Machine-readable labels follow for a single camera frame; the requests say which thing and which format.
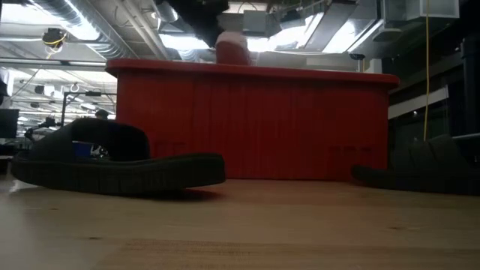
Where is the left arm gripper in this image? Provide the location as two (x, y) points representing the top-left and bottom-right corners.
(163, 0), (230, 49)

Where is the pink slide sandal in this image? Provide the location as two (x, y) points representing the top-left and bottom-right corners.
(214, 31), (253, 67)

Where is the black slide sandal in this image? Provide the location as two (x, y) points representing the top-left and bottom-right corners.
(350, 133), (480, 197)
(10, 117), (227, 197)

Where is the red plastic bin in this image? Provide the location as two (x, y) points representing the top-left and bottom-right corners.
(105, 58), (401, 182)

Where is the black ceiling dome fixture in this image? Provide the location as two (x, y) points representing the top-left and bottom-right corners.
(41, 27), (68, 50)

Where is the blue box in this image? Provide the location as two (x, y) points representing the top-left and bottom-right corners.
(71, 140), (94, 158)

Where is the dark monitor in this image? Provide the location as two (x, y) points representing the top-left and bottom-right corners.
(0, 108), (20, 140)

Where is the round silver air duct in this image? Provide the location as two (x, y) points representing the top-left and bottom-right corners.
(31, 0), (140, 60)

